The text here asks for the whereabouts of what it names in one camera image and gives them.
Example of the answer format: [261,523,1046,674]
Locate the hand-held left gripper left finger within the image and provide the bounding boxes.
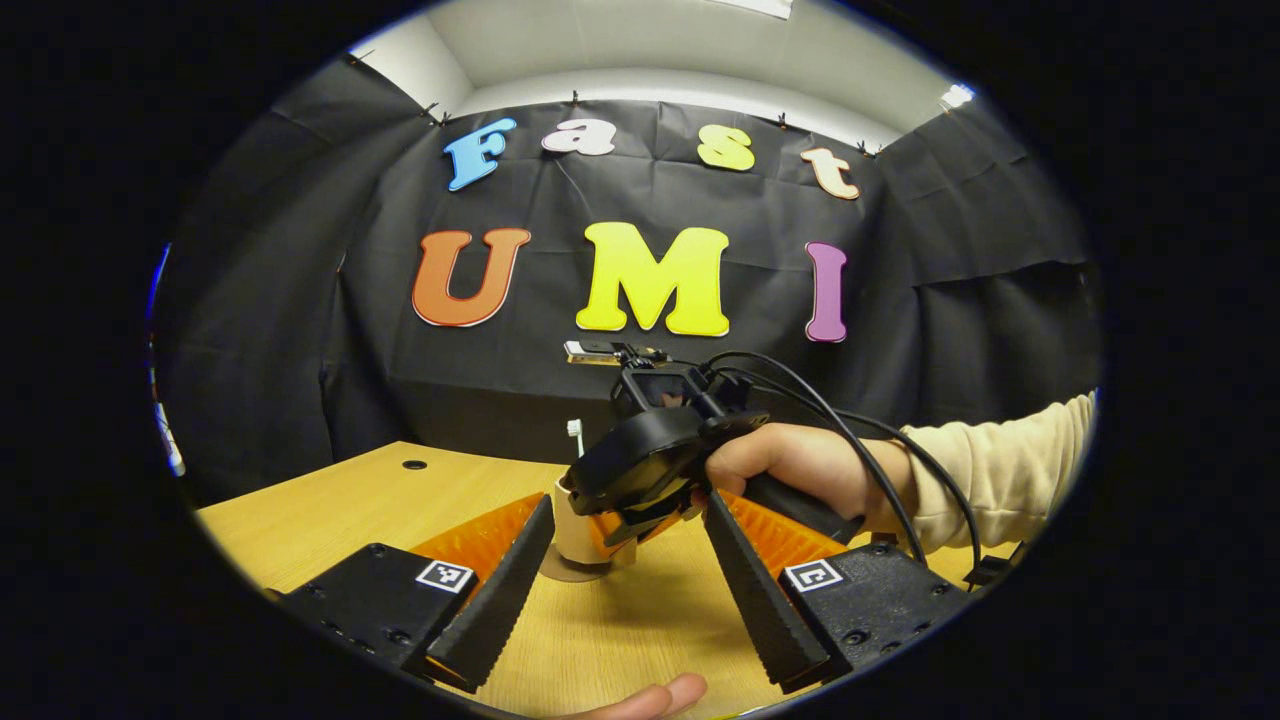
[283,492,556,694]

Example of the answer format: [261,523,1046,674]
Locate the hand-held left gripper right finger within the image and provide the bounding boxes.
[703,487,976,696]

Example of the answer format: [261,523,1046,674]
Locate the beige cup with handle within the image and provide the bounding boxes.
[552,478,641,566]

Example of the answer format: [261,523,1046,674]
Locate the round brown coaster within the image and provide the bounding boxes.
[538,555,626,584]

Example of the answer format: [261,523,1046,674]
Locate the wooden desktop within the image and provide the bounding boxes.
[195,441,1001,720]

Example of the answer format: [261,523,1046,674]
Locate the black backdrop cloth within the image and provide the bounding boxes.
[150,55,1101,506]

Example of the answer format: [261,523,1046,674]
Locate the black cable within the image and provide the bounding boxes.
[705,350,931,567]
[740,365,1026,589]

